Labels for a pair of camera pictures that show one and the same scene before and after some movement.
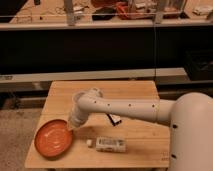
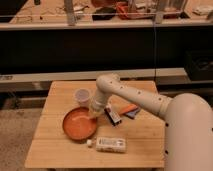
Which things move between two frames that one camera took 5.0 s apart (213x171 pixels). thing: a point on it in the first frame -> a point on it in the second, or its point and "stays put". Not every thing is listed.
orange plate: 54,139 -> 79,124
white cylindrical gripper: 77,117 -> 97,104
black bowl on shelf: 104,14 stays put
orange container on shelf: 123,11 stays put
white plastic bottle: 108,144 stays put
